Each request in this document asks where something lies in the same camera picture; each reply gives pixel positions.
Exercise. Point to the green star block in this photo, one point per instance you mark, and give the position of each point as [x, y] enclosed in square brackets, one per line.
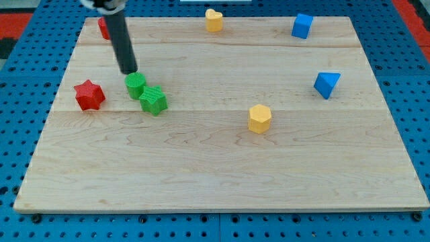
[153, 100]

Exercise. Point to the green cylinder block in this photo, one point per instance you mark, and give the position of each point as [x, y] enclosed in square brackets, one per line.
[135, 83]

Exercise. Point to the red star block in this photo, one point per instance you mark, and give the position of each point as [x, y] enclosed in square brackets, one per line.
[89, 96]

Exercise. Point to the wooden board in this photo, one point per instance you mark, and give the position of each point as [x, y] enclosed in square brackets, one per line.
[342, 154]

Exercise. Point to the yellow hexagon block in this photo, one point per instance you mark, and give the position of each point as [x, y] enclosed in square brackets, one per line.
[259, 119]

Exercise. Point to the yellow heart block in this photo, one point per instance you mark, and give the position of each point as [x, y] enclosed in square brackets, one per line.
[214, 20]

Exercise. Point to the blue triangular prism block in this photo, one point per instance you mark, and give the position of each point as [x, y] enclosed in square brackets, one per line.
[325, 83]

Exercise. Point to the blue cube block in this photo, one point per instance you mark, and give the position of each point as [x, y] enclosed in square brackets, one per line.
[302, 25]

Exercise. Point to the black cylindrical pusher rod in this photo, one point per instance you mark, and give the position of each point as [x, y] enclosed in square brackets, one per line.
[113, 14]

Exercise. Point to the red block behind rod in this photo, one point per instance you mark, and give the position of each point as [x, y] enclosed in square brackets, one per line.
[103, 28]

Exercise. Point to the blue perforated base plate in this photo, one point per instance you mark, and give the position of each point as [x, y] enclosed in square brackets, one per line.
[34, 69]

